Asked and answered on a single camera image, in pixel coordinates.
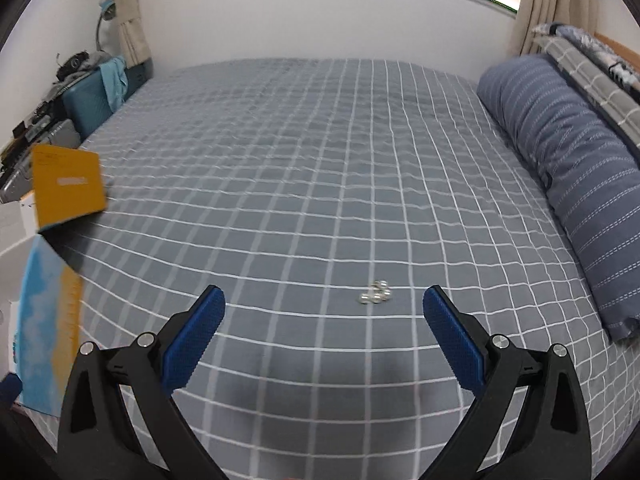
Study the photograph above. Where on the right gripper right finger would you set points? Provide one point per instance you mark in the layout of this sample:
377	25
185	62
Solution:
550	439

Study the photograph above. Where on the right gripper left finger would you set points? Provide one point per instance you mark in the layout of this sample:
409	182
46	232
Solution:
96	439

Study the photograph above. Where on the white pearl bead cluster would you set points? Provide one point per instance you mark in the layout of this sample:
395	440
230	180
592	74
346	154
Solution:
379	291

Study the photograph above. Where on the blue yellow cardboard shoebox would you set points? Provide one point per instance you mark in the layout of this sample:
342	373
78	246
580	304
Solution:
40	292

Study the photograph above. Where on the grey suitcase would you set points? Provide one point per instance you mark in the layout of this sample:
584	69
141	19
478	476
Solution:
16	176

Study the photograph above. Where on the blue striped pillow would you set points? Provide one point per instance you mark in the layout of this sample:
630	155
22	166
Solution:
590	177

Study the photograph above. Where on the grey checked bed sheet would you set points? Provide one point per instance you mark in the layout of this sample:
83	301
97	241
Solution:
293	185

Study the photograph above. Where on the teal suitcase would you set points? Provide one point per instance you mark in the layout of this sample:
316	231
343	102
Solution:
85	101

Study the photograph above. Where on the grey checked folded blanket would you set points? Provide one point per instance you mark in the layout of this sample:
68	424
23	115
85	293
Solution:
604	78

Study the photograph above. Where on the light blue cloth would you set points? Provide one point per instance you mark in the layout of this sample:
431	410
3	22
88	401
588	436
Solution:
115	81

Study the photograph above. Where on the blue desk lamp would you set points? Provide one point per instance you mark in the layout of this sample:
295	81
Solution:
107	13

